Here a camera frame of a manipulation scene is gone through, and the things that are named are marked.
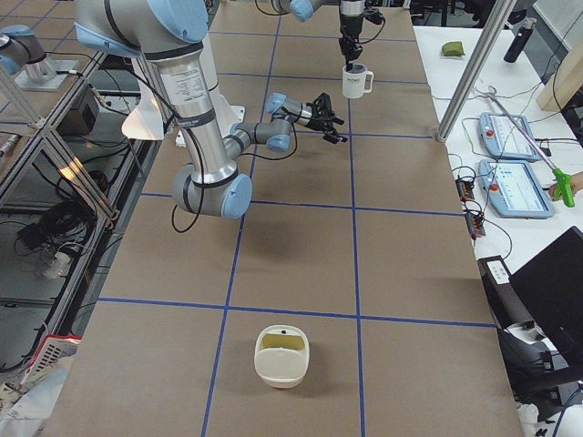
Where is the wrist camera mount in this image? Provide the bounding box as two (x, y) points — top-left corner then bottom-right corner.
(364, 8), (385, 25)

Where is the black water bottle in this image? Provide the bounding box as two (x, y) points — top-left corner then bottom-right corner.
(503, 17), (537, 64)

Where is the orange black power strip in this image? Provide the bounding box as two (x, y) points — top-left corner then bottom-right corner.
(455, 178), (486, 241)

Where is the red white basket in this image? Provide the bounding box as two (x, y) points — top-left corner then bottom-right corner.
(20, 334), (82, 388)

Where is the black laptop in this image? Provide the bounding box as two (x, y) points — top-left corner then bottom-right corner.
(510, 226), (582, 364)

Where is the teach pendant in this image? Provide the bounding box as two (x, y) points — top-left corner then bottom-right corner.
(478, 112), (541, 162)
(477, 159), (555, 219)

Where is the green cloth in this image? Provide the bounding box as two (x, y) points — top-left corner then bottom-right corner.
(441, 41), (465, 57)

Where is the lower teach pendant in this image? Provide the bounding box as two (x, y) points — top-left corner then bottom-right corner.
(477, 159), (555, 219)

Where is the white mug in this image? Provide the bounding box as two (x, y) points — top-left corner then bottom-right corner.
(342, 63), (374, 99)

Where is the upper teach pendant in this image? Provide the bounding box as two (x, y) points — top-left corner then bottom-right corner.
(478, 112), (541, 162)

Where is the cream plastic basket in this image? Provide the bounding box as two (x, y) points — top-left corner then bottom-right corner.
(253, 325), (310, 389)

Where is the black braided cable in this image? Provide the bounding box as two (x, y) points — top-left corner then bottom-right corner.
(131, 45), (215, 234)

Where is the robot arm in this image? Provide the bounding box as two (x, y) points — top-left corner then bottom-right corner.
(75, 1), (343, 219)
(264, 0), (366, 72)

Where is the black box device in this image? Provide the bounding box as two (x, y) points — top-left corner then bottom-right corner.
(56, 86), (99, 136)

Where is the person hand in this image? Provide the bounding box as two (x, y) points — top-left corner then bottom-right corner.
(548, 172), (583, 200)

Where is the aluminium frame post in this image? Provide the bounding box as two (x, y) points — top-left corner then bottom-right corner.
(435, 0), (517, 143)

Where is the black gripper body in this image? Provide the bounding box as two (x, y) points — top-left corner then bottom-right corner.
(304, 92), (337, 132)
(339, 15), (363, 57)

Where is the green handled reacher stick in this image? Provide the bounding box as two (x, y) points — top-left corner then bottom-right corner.
(480, 86), (575, 208)

